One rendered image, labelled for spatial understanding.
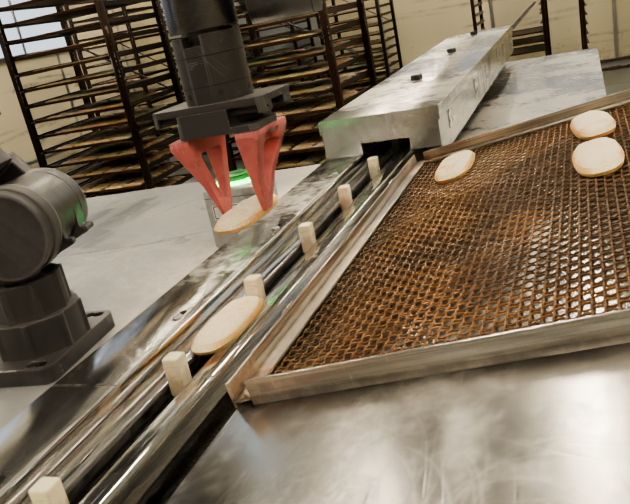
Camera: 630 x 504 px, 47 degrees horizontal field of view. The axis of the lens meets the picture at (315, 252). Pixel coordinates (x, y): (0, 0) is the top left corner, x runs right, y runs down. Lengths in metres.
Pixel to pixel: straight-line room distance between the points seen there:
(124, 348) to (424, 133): 0.60
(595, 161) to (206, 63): 0.31
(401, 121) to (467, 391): 0.75
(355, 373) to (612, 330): 0.12
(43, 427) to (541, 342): 0.32
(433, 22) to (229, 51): 7.12
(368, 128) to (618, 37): 6.61
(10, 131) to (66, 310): 6.19
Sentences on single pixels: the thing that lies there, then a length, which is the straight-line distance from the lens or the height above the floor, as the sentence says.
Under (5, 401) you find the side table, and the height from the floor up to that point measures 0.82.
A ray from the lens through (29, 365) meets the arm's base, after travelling 0.69.
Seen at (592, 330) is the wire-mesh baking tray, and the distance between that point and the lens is 0.33.
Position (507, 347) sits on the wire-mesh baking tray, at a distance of 0.34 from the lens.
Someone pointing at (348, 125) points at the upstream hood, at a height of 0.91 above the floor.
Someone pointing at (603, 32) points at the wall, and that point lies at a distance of 7.59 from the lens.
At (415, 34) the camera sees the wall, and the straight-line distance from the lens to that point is 7.73.
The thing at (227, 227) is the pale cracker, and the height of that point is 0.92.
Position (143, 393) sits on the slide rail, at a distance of 0.53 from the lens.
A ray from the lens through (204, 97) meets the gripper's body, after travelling 0.60.
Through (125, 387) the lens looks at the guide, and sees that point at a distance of 0.53.
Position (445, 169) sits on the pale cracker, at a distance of 0.72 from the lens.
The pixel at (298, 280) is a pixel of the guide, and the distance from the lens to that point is 0.62.
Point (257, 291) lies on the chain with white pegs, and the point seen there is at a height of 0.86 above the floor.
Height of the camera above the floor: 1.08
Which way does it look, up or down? 18 degrees down
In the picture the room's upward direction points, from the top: 12 degrees counter-clockwise
